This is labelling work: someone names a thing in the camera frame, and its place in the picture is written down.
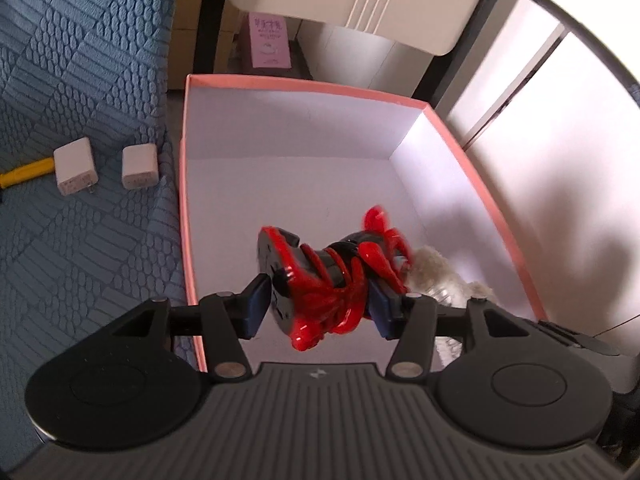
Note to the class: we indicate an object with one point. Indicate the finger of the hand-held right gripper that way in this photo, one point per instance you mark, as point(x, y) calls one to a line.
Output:
point(580, 337)

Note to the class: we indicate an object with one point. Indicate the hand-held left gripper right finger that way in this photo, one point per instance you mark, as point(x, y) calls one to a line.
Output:
point(380, 310)

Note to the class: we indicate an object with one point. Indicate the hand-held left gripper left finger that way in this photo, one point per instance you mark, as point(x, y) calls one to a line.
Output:
point(257, 307)

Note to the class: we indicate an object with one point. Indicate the red and black flexible tripod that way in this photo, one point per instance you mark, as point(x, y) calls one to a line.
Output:
point(330, 280)

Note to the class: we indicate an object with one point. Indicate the pink cardboard box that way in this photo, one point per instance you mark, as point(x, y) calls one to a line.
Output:
point(310, 150)

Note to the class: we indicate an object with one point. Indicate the small white power adapter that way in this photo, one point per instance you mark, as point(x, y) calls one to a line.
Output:
point(140, 166)

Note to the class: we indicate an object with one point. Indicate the clear plastic bottle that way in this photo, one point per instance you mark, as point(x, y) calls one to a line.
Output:
point(447, 292)

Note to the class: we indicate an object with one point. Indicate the white plush toy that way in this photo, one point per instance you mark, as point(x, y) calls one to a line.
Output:
point(440, 265)

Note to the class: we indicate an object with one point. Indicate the large white power adapter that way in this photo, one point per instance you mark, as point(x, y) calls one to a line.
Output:
point(75, 166)

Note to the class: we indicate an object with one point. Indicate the pink printed package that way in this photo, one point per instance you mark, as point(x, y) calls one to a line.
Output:
point(267, 42)

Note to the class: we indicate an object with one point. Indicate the brown cardboard box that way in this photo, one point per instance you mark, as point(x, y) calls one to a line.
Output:
point(231, 40)

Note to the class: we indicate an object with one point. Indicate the blue quilted bed cover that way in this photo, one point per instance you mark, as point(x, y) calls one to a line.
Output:
point(85, 85)

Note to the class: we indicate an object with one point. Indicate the black curved metal tube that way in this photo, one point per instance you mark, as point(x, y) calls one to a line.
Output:
point(580, 15)

